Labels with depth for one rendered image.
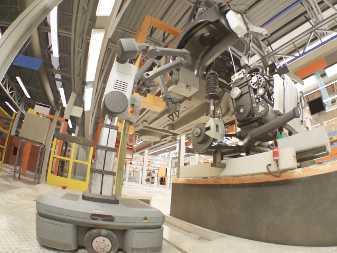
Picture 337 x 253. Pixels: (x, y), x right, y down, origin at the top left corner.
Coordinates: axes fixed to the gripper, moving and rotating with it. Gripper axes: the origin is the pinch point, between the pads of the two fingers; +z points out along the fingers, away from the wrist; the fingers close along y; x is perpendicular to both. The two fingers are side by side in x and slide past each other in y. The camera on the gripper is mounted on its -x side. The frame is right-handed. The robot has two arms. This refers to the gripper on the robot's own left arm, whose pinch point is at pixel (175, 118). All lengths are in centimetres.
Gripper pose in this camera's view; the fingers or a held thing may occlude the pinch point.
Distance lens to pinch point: 149.2
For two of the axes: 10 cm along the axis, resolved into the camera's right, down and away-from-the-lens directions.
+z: 3.8, 9.2, -0.9
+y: -4.7, 2.8, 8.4
